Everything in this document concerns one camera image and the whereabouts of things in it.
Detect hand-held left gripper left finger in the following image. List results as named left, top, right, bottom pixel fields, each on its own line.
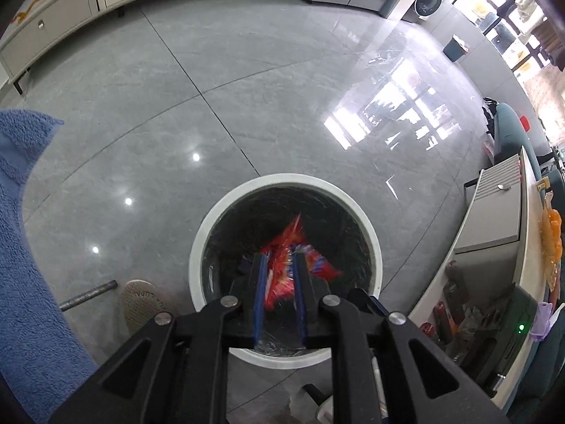
left=48, top=252, right=270, bottom=424

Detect teal sofa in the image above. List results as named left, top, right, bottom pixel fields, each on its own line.
left=492, top=102, right=541, bottom=177

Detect red snack wrapper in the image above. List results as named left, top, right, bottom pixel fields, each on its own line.
left=260, top=213, right=344, bottom=310

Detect small teal bin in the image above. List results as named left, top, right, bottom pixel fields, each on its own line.
left=442, top=34, right=469, bottom=63

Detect grey metal pipe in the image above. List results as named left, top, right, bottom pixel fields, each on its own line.
left=59, top=279, right=118, bottom=312

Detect black framed glass door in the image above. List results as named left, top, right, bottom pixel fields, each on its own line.
left=454, top=0, right=565, bottom=71

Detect white round trash bin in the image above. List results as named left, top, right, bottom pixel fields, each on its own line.
left=189, top=173, right=384, bottom=370

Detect lilac plastic packet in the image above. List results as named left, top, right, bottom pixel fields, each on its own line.
left=530, top=301, right=554, bottom=342

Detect dark brown bottle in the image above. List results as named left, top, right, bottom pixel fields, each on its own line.
left=444, top=261, right=469, bottom=319

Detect orange snack packets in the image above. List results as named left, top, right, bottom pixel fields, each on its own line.
left=539, top=207, right=563, bottom=288

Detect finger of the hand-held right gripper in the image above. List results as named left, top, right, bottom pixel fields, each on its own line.
left=348, top=288, right=390, bottom=319

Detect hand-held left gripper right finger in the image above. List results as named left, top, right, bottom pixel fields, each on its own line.
left=291, top=253, right=513, bottom=424

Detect cream coffee table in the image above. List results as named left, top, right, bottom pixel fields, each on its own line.
left=408, top=146, right=565, bottom=424

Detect blue fluffy towel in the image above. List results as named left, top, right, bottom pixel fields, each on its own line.
left=0, top=108, right=99, bottom=424

